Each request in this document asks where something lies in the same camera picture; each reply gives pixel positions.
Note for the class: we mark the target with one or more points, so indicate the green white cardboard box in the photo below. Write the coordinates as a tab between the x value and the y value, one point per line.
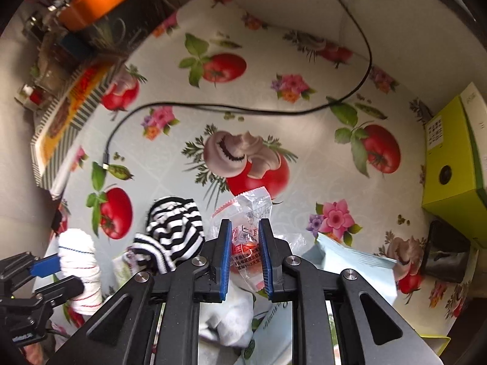
475	110

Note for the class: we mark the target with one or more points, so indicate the lime green box tray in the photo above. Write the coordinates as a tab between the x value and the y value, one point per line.
435	344

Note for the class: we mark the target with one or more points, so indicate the white knit work glove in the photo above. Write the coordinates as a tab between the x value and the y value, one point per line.
228	321

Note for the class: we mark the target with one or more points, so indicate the dark patterned box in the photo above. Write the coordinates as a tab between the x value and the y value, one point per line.
125	30

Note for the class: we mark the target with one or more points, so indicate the clear red snack packet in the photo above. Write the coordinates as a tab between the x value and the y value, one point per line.
249	213

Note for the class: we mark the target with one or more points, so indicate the light blue wet wipes pack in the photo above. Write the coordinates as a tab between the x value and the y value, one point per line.
354	270

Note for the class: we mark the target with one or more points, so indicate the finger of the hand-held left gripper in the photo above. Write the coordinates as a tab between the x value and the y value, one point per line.
43	266
62	288

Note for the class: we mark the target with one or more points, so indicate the printed tomato tablecloth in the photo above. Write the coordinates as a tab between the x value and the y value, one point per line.
304	140

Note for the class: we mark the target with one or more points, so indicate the black white striped sock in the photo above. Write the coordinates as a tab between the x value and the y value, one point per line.
173	228

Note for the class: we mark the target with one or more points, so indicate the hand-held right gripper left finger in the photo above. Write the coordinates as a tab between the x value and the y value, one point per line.
224	262

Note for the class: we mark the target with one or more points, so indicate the lime green cardboard box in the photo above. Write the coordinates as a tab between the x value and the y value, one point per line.
451	159

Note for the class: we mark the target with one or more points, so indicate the small red label bottle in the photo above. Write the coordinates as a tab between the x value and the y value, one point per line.
29	95

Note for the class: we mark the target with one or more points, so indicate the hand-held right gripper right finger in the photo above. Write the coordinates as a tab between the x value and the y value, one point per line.
267	262

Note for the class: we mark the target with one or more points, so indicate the black wallet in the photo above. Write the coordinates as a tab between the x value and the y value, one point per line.
445	253

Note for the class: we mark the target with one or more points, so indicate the white cloth blue stripes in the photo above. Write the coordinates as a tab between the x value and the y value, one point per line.
81	258

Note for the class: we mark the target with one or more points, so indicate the yellow striped flat box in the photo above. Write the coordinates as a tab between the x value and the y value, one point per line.
64	118

